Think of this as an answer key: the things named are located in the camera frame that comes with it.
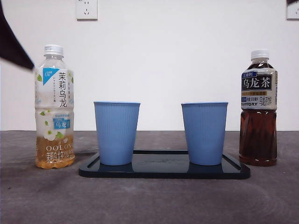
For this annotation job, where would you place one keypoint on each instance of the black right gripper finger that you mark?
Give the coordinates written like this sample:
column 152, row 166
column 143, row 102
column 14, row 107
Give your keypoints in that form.
column 294, row 1

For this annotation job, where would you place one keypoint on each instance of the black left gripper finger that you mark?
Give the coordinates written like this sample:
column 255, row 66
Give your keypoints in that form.
column 11, row 42

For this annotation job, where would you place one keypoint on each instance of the jasmine oolong tea bottle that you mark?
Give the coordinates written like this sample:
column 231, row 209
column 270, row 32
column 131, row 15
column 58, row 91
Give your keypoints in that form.
column 53, row 93

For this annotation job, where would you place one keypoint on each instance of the dark oolong tea bottle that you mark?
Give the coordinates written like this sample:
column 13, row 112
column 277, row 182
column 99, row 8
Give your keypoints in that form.
column 258, row 135

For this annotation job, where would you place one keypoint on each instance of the blue ribbed cup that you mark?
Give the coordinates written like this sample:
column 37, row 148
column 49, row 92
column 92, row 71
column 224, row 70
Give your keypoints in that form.
column 204, row 133
column 116, row 133

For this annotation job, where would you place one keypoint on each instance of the dark blue tray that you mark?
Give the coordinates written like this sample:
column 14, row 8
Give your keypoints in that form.
column 163, row 172

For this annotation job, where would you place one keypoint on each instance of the white wall socket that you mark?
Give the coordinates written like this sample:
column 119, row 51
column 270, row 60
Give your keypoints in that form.
column 293, row 12
column 86, row 10

